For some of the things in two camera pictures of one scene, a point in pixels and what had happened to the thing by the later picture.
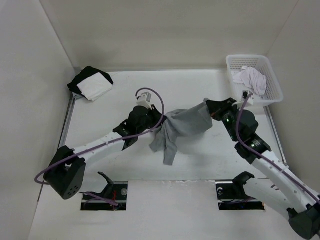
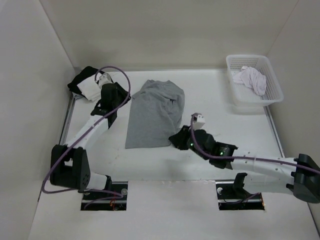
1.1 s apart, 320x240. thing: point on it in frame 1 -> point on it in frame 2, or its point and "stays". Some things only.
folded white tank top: [95, 87] stays
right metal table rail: [276, 135] stays
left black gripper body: [152, 121] -> [121, 96]
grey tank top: [181, 124] -> [156, 113]
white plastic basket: [273, 94] stays
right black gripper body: [227, 112] -> [184, 142]
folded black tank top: [85, 73] stays
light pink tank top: [251, 77] stays
